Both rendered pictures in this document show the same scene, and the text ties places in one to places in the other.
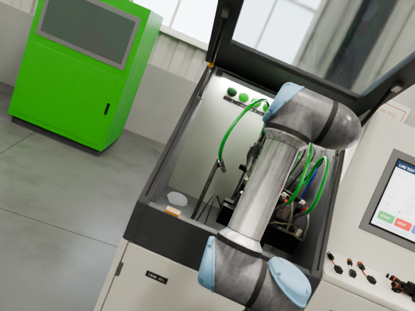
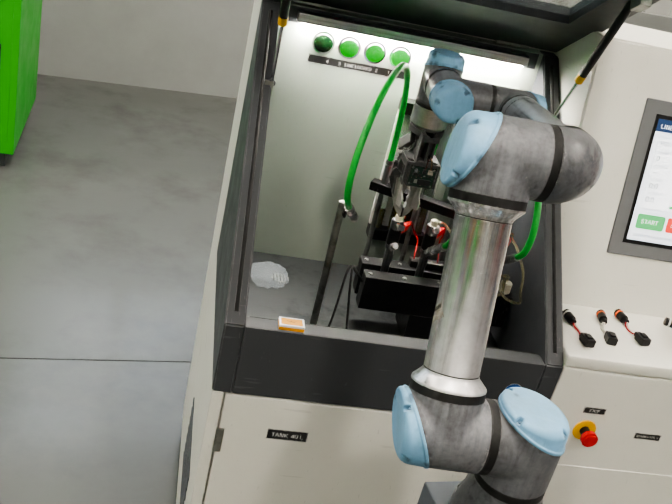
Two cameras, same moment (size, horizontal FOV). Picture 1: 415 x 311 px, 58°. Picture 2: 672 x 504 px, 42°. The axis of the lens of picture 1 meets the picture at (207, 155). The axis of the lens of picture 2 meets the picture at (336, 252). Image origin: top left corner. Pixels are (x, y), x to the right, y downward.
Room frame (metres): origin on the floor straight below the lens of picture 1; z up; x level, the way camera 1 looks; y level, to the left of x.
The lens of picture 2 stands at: (-0.23, 0.29, 1.87)
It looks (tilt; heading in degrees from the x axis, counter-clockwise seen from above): 27 degrees down; 348
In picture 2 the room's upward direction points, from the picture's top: 14 degrees clockwise
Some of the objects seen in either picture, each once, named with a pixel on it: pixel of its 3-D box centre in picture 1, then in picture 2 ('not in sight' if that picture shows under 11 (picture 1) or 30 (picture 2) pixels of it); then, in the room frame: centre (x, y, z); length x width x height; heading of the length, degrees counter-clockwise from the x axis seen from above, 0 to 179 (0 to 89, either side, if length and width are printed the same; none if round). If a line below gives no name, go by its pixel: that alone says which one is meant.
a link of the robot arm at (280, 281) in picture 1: (278, 292); (520, 439); (0.80, -0.28, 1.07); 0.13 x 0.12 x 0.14; 87
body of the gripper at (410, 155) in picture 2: (265, 144); (420, 155); (1.43, -0.19, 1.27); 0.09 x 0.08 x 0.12; 0
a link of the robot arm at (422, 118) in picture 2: not in sight; (431, 117); (1.44, -0.19, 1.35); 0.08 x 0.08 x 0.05
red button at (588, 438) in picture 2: not in sight; (587, 435); (1.18, -0.64, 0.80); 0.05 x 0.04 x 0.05; 90
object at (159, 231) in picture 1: (220, 255); (389, 372); (1.22, -0.19, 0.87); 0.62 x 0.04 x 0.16; 90
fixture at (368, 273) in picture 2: (254, 231); (427, 304); (1.46, -0.31, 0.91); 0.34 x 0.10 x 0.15; 90
